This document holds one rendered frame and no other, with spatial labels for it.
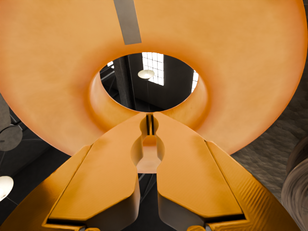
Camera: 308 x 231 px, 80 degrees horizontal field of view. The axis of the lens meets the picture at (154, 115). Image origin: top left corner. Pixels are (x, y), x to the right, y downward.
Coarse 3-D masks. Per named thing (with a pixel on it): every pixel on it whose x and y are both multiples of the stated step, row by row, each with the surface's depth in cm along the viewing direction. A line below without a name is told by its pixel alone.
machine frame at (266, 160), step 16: (304, 0) 27; (304, 80) 38; (304, 96) 40; (288, 112) 43; (304, 112) 41; (272, 128) 48; (288, 128) 46; (304, 128) 44; (256, 144) 54; (272, 144) 51; (288, 144) 48; (240, 160) 62; (256, 160) 58; (272, 160) 55; (256, 176) 62; (272, 176) 58; (272, 192) 62
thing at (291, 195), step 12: (300, 156) 36; (300, 168) 33; (288, 180) 36; (300, 180) 34; (288, 192) 38; (300, 192) 36; (288, 204) 40; (300, 204) 38; (300, 216) 40; (300, 228) 42
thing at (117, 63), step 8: (120, 64) 443; (128, 64) 471; (120, 72) 462; (128, 72) 491; (120, 80) 481; (128, 80) 511; (120, 88) 504; (128, 88) 526; (120, 96) 527; (128, 96) 540; (128, 104) 555
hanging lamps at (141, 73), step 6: (138, 72) 674; (144, 72) 687; (150, 72) 684; (144, 78) 647; (0, 180) 392; (6, 180) 393; (12, 180) 386; (0, 186) 391; (6, 186) 392; (12, 186) 377; (0, 192) 375; (6, 192) 391; (0, 198) 379
